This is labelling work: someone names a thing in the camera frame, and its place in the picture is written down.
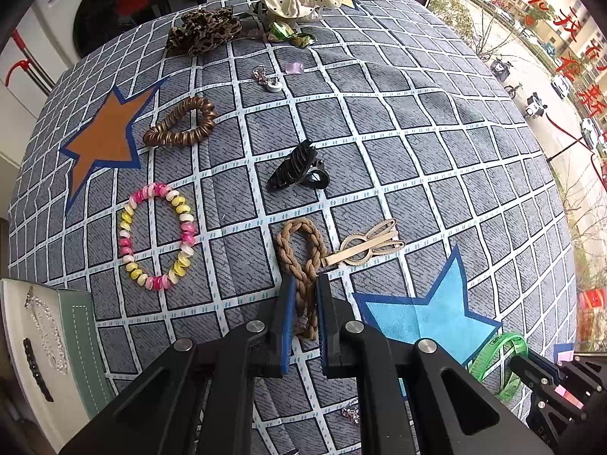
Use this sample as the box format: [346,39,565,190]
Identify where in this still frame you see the leopard print scrunchie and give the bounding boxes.
[165,6,242,56]

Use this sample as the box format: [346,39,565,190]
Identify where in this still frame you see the window with red stickers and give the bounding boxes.
[427,0,607,356]

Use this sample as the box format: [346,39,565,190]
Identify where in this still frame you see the parked grey scooter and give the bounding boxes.
[525,94,548,119]

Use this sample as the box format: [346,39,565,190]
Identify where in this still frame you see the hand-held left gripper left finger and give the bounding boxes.
[59,275,297,455]

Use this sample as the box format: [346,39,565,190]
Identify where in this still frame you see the grey grid star blanket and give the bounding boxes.
[7,0,582,455]

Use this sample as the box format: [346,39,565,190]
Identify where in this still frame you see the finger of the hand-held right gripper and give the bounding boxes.
[508,355,576,389]

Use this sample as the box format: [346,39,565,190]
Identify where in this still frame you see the white jewelry box green rim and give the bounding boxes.
[0,277,117,455]

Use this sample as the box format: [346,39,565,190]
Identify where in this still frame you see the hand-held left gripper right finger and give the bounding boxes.
[317,272,555,455]

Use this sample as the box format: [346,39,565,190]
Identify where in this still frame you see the parked dark scooter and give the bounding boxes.
[490,54,513,81]

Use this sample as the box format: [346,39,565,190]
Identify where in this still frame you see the green foil hair bow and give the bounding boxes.
[268,21,318,49]

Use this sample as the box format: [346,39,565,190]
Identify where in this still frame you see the green translucent bracelet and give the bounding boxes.
[467,332,529,403]

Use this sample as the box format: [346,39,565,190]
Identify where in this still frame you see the white cabinet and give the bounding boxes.
[0,0,91,171]

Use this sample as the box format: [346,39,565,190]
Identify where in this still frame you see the bronze spiral hair tie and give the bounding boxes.
[143,96,219,149]

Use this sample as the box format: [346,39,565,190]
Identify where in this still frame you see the black claw hair clip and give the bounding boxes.
[266,140,332,193]

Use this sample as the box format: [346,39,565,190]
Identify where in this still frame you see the beige rabbit hair clip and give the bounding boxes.
[323,218,406,268]

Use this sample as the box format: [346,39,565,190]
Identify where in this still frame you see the pink yellow spiral hair tie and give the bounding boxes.
[118,182,197,292]

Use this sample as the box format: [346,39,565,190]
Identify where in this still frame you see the black round panel red flower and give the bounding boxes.
[71,0,212,60]

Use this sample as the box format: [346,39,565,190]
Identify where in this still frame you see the clear crystal bead bracelet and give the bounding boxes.
[24,287,69,375]

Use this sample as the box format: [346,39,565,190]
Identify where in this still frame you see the brown braided hair tie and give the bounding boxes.
[276,218,326,342]

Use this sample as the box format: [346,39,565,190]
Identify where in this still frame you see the black rhinestone hair clip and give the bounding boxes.
[23,338,54,403]

